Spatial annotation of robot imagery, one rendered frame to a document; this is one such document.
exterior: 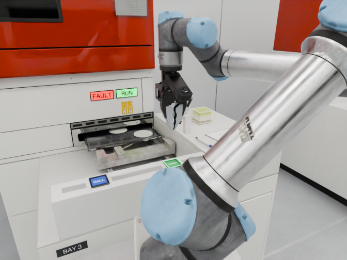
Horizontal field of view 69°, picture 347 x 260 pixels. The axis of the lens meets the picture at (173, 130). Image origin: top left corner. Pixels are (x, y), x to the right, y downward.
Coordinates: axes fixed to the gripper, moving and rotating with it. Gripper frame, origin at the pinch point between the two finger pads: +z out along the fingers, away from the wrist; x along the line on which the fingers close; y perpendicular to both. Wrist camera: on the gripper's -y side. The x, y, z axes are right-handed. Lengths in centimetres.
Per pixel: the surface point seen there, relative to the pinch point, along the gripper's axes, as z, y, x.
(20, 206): 54, 59, 59
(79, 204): 17.6, -3.9, 33.0
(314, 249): 111, 5, -110
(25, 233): 71, 59, 61
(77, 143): 24, 57, 28
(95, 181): 14.2, 1.1, 27.2
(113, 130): 21, 58, 9
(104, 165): 23.9, 27.5, 19.9
